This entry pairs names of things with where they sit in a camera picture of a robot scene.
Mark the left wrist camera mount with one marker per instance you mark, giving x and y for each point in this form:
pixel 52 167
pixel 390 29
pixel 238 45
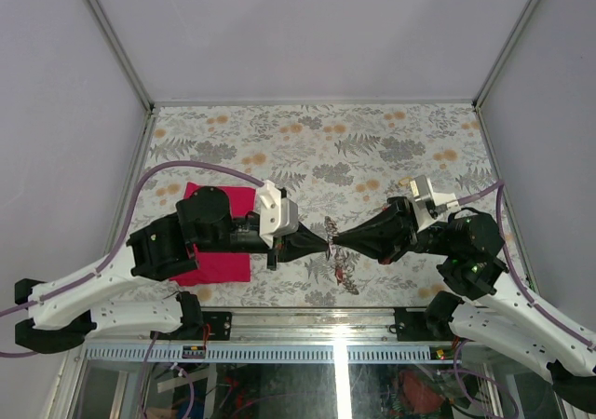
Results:
pixel 278 214

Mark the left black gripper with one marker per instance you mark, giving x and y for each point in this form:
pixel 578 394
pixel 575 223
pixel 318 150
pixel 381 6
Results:
pixel 292 246

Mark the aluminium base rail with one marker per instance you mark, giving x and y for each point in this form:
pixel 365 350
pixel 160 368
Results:
pixel 284 335

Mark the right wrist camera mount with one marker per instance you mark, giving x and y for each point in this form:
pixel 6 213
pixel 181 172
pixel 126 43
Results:
pixel 429 205

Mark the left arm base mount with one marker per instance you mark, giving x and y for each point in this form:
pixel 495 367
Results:
pixel 198 324

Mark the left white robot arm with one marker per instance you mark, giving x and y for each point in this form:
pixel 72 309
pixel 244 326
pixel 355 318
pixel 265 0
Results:
pixel 64 313

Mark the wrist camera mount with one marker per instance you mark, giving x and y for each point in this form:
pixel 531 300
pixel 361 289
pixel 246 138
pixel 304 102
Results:
pixel 278 214
pixel 429 205

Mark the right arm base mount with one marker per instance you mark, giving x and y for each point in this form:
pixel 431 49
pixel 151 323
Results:
pixel 419 321

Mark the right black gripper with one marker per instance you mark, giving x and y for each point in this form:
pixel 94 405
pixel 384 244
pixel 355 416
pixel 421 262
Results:
pixel 387 236

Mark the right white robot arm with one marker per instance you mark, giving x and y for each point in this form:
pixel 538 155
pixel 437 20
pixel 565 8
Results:
pixel 483 301

